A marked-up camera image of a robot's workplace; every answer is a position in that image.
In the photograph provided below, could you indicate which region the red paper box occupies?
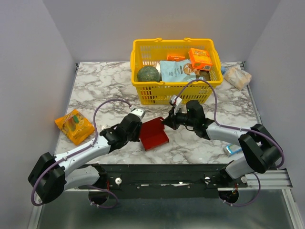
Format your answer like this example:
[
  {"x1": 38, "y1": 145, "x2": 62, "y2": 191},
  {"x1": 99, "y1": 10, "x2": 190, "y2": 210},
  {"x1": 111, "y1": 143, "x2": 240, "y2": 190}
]
[{"x1": 140, "y1": 117, "x2": 169, "y2": 151}]

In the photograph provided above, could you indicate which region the large orange snack box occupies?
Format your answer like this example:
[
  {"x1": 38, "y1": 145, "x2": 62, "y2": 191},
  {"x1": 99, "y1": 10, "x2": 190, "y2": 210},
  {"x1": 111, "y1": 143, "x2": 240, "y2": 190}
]
[{"x1": 188, "y1": 48, "x2": 213, "y2": 71}]

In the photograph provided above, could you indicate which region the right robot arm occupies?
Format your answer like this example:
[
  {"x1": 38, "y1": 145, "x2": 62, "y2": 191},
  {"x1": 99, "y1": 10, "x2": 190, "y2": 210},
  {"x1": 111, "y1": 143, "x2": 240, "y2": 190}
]
[{"x1": 163, "y1": 100, "x2": 283, "y2": 187}]

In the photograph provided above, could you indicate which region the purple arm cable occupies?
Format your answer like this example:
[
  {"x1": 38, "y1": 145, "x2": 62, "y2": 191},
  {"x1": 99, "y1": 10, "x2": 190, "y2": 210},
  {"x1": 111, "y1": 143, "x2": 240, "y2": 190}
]
[
  {"x1": 170, "y1": 79, "x2": 285, "y2": 167},
  {"x1": 31, "y1": 99, "x2": 134, "y2": 206}
]

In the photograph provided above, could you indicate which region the green round melon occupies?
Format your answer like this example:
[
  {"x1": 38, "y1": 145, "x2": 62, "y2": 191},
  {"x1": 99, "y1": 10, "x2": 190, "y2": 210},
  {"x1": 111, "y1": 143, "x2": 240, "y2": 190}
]
[{"x1": 137, "y1": 65, "x2": 160, "y2": 82}]

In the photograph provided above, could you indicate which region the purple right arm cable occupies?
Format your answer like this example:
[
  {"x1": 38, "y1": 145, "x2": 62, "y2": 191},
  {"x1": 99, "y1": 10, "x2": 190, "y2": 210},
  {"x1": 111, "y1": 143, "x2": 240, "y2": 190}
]
[{"x1": 170, "y1": 79, "x2": 285, "y2": 167}]

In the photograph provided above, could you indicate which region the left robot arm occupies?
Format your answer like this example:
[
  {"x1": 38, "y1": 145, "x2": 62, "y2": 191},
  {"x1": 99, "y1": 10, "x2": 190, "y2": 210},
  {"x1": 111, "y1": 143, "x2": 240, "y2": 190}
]
[{"x1": 28, "y1": 108, "x2": 145, "y2": 206}]

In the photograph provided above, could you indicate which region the yellow plastic shopping basket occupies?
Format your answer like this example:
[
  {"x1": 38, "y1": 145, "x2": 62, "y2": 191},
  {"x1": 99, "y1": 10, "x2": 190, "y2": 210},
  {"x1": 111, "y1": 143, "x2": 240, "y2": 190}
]
[{"x1": 130, "y1": 38, "x2": 223, "y2": 105}]

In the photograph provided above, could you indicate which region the beige tissue packet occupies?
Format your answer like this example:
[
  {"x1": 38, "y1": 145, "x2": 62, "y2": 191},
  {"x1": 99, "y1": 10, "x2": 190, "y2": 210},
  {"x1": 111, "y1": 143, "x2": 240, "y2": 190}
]
[{"x1": 224, "y1": 65, "x2": 252, "y2": 91}]

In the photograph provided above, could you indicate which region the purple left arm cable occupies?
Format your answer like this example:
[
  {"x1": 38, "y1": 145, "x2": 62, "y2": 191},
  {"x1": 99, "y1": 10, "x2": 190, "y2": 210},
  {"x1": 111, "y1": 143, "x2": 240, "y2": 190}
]
[{"x1": 31, "y1": 99, "x2": 134, "y2": 206}]

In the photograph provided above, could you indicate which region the small orange flat box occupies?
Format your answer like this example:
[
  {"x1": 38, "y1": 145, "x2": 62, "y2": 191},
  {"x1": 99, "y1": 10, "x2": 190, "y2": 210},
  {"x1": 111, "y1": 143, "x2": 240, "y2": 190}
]
[{"x1": 166, "y1": 54, "x2": 186, "y2": 62}]

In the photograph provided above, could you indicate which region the blue small packet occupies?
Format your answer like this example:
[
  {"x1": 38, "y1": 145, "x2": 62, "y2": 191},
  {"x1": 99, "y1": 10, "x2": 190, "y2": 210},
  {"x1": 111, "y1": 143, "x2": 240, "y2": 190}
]
[{"x1": 224, "y1": 144, "x2": 242, "y2": 156}]

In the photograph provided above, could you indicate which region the blue item behind basket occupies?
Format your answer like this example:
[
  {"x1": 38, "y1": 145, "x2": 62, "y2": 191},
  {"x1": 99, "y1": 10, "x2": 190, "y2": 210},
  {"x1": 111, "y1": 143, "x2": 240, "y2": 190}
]
[{"x1": 221, "y1": 66, "x2": 226, "y2": 74}]

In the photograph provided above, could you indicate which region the black mounting base plate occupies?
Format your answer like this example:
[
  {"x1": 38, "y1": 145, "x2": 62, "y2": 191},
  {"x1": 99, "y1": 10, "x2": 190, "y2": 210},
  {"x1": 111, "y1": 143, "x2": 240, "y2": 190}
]
[{"x1": 93, "y1": 164, "x2": 247, "y2": 199}]

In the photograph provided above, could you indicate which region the light blue chips bag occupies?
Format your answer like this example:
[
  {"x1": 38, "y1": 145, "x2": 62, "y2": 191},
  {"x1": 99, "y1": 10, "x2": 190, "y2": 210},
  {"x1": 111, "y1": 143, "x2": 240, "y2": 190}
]
[{"x1": 160, "y1": 60, "x2": 211, "y2": 83}]

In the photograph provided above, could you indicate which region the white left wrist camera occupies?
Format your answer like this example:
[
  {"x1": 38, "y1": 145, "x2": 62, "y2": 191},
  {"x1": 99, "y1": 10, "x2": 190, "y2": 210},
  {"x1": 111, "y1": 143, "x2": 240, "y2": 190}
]
[{"x1": 130, "y1": 107, "x2": 145, "y2": 121}]

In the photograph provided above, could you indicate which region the orange gummy candy bag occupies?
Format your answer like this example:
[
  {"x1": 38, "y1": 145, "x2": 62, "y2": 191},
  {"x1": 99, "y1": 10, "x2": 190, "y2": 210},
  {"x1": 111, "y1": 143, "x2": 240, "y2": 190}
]
[{"x1": 55, "y1": 109, "x2": 95, "y2": 146}]

